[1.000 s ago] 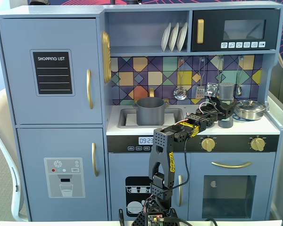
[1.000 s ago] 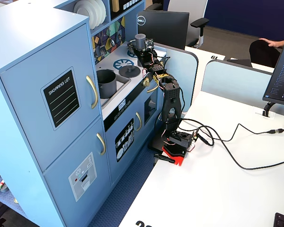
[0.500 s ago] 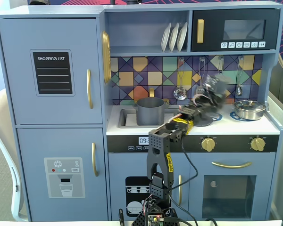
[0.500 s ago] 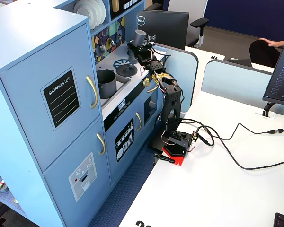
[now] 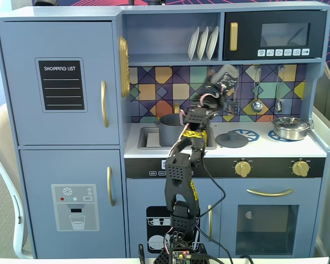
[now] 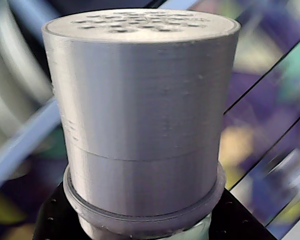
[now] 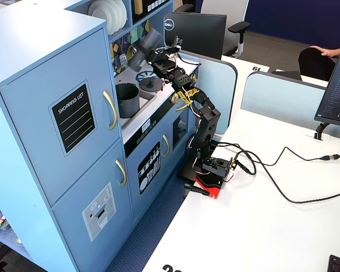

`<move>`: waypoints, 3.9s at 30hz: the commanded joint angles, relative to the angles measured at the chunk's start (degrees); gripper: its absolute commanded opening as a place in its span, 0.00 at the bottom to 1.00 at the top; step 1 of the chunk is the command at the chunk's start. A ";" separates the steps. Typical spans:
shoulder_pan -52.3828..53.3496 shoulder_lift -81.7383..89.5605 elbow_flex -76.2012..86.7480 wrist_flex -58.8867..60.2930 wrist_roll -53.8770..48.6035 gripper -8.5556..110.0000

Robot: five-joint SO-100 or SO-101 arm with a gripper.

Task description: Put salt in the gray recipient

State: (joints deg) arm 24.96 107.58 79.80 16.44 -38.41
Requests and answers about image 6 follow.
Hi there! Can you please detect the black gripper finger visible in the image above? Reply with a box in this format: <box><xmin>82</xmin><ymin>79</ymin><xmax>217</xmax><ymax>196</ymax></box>
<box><xmin>207</xmin><ymin>189</ymin><xmax>275</xmax><ymax>240</ymax></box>
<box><xmin>33</xmin><ymin>184</ymin><xmax>87</xmax><ymax>240</ymax></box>

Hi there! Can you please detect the grey salt shaker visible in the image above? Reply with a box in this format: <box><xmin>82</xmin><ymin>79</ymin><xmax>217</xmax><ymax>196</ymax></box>
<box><xmin>41</xmin><ymin>8</ymin><xmax>241</xmax><ymax>240</ymax></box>

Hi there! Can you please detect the gray round recipient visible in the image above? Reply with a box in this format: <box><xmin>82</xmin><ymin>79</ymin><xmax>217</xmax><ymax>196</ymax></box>
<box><xmin>0</xmin><ymin>0</ymin><xmax>55</xmax><ymax>153</ymax></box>

